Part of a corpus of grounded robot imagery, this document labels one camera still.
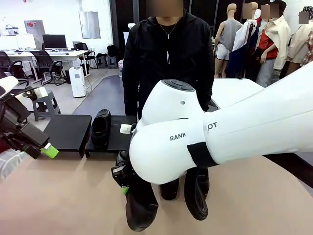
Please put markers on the mannequin in cream jacket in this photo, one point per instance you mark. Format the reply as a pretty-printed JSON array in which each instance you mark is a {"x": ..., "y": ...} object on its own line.
[{"x": 281, "y": 41}]

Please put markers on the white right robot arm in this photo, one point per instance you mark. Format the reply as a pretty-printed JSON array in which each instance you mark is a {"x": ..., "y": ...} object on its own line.
[{"x": 220, "y": 134}]

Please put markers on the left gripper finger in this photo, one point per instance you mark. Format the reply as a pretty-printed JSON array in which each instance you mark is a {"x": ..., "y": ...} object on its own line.
[
  {"x": 33, "y": 152},
  {"x": 50, "y": 151}
]

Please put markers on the black backpack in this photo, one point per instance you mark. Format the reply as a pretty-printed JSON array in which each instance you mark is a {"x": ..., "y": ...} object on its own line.
[{"x": 112, "y": 50}]

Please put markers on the black office chair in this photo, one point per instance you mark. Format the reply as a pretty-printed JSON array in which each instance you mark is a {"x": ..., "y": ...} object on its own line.
[
  {"x": 11, "y": 64},
  {"x": 46, "y": 63},
  {"x": 84, "y": 50}
]

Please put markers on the white air purifier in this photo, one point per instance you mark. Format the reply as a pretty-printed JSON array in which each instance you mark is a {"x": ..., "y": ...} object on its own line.
[{"x": 78, "y": 82}]

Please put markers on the mannequin in grey tank top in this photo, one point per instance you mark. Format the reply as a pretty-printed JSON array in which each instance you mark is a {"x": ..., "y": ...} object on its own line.
[{"x": 230, "y": 31}]

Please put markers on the grey wall cabinet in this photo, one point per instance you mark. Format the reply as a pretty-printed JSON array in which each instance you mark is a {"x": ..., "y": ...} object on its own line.
[{"x": 90, "y": 24}]

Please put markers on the white lit monitor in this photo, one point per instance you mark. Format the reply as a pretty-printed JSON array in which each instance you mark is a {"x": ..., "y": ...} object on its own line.
[
  {"x": 8, "y": 42},
  {"x": 25, "y": 41}
]

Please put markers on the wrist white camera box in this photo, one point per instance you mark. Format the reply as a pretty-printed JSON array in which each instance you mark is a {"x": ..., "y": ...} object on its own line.
[
  {"x": 126, "y": 128},
  {"x": 41, "y": 91}
]

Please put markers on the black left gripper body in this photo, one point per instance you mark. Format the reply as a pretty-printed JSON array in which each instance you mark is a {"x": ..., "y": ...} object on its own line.
[{"x": 17, "y": 127}]

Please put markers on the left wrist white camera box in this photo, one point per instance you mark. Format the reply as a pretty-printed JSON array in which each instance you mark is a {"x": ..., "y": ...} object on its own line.
[{"x": 41, "y": 91}]

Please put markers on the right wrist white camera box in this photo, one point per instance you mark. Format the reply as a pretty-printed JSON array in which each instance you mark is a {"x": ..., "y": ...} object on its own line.
[{"x": 126, "y": 128}]

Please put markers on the person's right forearm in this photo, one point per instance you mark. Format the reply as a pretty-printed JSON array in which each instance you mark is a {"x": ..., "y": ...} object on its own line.
[{"x": 129, "y": 98}]

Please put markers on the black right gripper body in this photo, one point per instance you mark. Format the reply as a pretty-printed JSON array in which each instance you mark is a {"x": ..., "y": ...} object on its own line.
[{"x": 128, "y": 169}]

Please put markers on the grey plastic stool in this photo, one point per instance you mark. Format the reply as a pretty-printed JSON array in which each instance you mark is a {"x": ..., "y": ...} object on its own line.
[
  {"x": 112, "y": 61},
  {"x": 50, "y": 109},
  {"x": 102, "y": 62}
]

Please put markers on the white plastic sheet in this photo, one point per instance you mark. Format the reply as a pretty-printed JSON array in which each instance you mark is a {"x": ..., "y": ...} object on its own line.
[{"x": 9, "y": 164}]

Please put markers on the long white office desk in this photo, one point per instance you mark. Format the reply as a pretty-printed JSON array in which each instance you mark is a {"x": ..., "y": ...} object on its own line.
[{"x": 61, "y": 53}]

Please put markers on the red cloth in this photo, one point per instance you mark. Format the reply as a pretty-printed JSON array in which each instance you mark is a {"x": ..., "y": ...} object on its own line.
[{"x": 3, "y": 147}]

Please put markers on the black shoe stand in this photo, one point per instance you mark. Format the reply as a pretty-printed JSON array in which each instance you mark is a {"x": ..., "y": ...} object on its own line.
[
  {"x": 117, "y": 142},
  {"x": 68, "y": 129}
]

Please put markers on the person in black jacket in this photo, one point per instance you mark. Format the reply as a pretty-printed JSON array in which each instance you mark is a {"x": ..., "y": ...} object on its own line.
[{"x": 166, "y": 61}]

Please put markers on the lit computer case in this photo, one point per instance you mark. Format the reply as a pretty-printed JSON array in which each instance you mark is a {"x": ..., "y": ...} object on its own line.
[{"x": 120, "y": 68}]

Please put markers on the person's left forearm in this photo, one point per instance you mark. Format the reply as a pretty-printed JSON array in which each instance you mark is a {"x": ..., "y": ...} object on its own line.
[{"x": 207, "y": 93}]

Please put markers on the mannequin in white navy jacket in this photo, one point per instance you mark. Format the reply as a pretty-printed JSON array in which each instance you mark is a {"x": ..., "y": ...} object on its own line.
[{"x": 240, "y": 44}]

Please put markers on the black leather loafer shoe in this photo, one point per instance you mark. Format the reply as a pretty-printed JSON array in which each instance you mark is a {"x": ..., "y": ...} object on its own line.
[
  {"x": 199, "y": 208},
  {"x": 170, "y": 192},
  {"x": 104, "y": 116},
  {"x": 139, "y": 215}
]

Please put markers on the black computer monitor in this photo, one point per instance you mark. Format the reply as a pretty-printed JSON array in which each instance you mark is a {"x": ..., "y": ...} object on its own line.
[{"x": 54, "y": 41}]

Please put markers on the mannequin in red top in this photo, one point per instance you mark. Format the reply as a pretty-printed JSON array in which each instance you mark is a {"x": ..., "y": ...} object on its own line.
[{"x": 265, "y": 46}]

